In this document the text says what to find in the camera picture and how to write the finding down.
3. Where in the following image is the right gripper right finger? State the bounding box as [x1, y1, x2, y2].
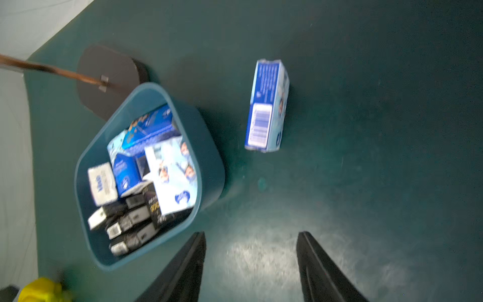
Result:
[296, 231, 367, 302]

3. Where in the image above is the dark blue tissue pack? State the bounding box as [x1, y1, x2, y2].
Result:
[122, 104, 181, 154]

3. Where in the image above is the yellow banana toy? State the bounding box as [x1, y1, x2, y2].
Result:
[18, 278, 73, 302]

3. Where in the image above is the teal plastic storage box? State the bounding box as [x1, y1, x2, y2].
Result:
[74, 83, 225, 270]

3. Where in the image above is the blue white tissue pack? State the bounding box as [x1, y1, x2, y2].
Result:
[113, 154, 144, 198]

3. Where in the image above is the blue pocket tissue pack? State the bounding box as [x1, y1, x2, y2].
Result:
[245, 59, 290, 153]

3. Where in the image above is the metal scroll cup stand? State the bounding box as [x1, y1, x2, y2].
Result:
[1, 44, 150, 121]

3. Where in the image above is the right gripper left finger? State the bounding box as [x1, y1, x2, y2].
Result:
[137, 232, 206, 302]

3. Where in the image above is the light blue tissue pack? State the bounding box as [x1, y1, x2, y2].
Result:
[145, 136, 198, 215]

